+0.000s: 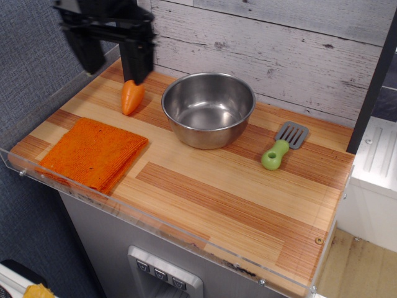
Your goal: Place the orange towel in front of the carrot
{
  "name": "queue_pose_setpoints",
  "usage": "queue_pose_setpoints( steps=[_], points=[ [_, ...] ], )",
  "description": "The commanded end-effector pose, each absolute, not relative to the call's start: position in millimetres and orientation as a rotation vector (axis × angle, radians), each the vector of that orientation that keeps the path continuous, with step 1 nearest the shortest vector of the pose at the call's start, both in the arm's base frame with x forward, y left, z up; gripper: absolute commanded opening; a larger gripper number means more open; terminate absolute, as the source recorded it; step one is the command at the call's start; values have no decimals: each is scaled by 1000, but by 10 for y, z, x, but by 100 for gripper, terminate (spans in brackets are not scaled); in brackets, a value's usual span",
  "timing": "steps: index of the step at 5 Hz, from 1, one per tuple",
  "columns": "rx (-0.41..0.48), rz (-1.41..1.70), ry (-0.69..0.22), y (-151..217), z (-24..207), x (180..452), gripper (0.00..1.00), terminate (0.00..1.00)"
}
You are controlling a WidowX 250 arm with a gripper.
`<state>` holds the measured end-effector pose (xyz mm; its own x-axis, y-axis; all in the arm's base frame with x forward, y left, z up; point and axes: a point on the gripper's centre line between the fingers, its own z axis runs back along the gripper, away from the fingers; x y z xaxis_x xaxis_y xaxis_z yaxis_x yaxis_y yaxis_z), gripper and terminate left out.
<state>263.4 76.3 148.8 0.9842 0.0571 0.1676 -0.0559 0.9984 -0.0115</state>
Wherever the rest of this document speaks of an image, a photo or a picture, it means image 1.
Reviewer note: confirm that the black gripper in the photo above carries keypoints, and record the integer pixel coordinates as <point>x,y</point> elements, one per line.
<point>85,23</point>

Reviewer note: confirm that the orange towel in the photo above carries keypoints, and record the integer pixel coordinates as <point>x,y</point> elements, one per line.
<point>94,154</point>

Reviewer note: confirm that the orange toy carrot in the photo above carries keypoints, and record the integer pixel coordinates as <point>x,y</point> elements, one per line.
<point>132,96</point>

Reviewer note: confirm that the stainless steel bowl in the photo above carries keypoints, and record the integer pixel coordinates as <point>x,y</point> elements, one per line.
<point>208,110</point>

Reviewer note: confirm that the clear acrylic table guard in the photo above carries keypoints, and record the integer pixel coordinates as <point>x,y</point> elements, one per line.
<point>261,223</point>

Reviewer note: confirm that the grey toy fridge cabinet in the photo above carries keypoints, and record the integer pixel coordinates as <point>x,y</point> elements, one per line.
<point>106,240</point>

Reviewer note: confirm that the silver dispenser button panel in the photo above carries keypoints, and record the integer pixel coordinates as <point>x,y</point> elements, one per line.
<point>155,277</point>

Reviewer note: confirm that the white toy sink unit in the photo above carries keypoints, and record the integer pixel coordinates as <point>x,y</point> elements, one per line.
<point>368,207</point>

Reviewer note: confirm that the green handled grey spatula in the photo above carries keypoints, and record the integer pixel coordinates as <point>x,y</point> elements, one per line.
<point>290,136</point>

